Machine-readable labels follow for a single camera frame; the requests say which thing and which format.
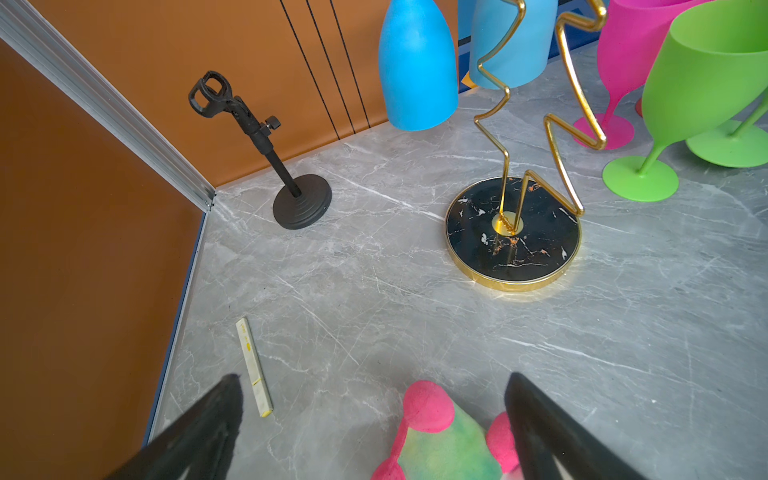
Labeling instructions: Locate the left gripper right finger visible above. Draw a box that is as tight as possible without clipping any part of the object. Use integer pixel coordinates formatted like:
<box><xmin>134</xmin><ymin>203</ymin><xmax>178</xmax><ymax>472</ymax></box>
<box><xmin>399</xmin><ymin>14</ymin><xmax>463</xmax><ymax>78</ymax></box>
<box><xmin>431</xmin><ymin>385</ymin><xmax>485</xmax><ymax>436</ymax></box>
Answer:
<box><xmin>504</xmin><ymin>372</ymin><xmax>644</xmax><ymax>480</ymax></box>

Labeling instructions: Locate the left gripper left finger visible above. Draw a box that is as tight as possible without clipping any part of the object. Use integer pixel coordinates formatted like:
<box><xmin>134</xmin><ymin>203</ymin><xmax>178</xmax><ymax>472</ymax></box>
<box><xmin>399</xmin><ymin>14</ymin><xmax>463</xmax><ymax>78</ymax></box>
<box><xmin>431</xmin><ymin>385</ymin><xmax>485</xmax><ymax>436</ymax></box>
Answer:
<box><xmin>108</xmin><ymin>374</ymin><xmax>243</xmax><ymax>479</ymax></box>

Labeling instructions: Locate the green wine glass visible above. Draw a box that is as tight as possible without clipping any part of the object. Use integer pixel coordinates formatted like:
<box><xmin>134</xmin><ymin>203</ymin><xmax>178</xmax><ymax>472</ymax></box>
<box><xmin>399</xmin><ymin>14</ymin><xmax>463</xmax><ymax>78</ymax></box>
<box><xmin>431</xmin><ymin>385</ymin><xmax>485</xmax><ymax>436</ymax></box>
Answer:
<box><xmin>602</xmin><ymin>0</ymin><xmax>767</xmax><ymax>202</ymax></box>
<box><xmin>685</xmin><ymin>92</ymin><xmax>767</xmax><ymax>168</ymax></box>

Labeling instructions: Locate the light blue wine glass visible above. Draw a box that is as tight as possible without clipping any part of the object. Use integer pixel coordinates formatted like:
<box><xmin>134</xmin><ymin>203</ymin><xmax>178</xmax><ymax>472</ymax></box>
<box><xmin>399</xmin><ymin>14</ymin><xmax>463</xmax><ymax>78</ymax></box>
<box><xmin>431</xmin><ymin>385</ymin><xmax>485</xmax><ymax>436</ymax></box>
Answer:
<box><xmin>469</xmin><ymin>0</ymin><xmax>558</xmax><ymax>89</ymax></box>

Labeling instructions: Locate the pink wine glass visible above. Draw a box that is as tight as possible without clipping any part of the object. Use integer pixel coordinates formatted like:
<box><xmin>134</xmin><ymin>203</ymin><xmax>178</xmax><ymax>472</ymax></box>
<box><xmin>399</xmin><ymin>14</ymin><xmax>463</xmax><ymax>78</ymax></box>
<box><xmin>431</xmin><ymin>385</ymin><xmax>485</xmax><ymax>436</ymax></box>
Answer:
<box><xmin>596</xmin><ymin>0</ymin><xmax>701</xmax><ymax>150</ymax></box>

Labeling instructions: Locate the gold wine glass rack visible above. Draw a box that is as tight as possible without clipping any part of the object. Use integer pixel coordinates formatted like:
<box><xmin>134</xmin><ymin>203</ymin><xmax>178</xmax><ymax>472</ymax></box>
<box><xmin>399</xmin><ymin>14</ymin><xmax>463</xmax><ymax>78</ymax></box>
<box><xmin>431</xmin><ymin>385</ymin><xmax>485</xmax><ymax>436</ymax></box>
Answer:
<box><xmin>443</xmin><ymin>1</ymin><xmax>607</xmax><ymax>292</ymax></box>

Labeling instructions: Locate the plush toy with glasses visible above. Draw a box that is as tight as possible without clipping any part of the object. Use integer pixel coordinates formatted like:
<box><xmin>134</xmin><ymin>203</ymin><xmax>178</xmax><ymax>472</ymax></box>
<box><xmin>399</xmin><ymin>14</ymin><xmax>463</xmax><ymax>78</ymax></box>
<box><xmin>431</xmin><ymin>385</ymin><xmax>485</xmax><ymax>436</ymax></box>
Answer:
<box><xmin>372</xmin><ymin>380</ymin><xmax>521</xmax><ymax>479</ymax></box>

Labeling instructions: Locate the wooden ruler stick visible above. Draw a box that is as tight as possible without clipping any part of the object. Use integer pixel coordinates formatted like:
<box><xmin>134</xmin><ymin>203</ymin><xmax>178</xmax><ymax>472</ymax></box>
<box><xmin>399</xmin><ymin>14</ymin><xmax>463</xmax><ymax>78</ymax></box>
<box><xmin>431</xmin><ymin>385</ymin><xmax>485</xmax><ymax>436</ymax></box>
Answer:
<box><xmin>236</xmin><ymin>317</ymin><xmax>274</xmax><ymax>418</ymax></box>

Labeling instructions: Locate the black phone stand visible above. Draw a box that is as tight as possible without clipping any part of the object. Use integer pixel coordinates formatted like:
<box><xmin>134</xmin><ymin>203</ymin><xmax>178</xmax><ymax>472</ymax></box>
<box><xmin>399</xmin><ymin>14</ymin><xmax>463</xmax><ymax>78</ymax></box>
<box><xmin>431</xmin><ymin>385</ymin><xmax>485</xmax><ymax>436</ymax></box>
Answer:
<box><xmin>188</xmin><ymin>70</ymin><xmax>332</xmax><ymax>230</ymax></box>

